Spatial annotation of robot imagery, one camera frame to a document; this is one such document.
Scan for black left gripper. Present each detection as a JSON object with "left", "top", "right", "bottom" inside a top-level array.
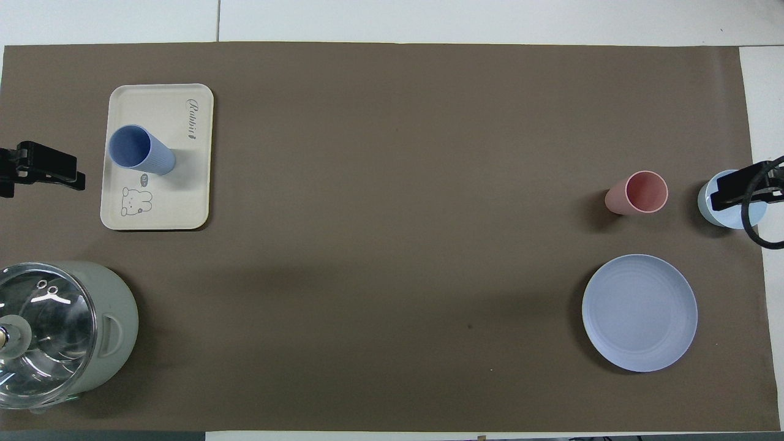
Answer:
[{"left": 0, "top": 141, "right": 87, "bottom": 198}]

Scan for pink plastic cup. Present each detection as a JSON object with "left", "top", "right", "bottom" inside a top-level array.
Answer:
[{"left": 605, "top": 170, "right": 669, "bottom": 216}]

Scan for blue round plate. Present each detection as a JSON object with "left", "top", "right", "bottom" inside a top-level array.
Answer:
[{"left": 581, "top": 254, "right": 699, "bottom": 373}]

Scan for light blue cup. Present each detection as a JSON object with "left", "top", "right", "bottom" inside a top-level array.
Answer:
[{"left": 697, "top": 170, "right": 769, "bottom": 230}]

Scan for cream tray with rabbit print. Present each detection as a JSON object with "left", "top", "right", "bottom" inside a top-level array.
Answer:
[{"left": 100, "top": 83, "right": 214, "bottom": 231}]

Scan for clear glass pot lid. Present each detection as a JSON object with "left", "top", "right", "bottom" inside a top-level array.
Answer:
[{"left": 0, "top": 263, "right": 98, "bottom": 410}]

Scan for blue plastic cup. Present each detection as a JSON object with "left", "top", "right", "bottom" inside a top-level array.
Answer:
[{"left": 108, "top": 124, "right": 177, "bottom": 176}]

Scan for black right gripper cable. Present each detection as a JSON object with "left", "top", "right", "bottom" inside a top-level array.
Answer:
[{"left": 741, "top": 156, "right": 784, "bottom": 251}]

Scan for brown paper table mat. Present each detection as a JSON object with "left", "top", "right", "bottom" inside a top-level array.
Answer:
[{"left": 0, "top": 42, "right": 782, "bottom": 432}]

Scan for pale green electric pot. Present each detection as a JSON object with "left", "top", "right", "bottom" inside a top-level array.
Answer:
[{"left": 0, "top": 260, "right": 140, "bottom": 409}]

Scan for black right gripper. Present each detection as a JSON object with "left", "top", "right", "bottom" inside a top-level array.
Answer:
[{"left": 710, "top": 160, "right": 784, "bottom": 211}]

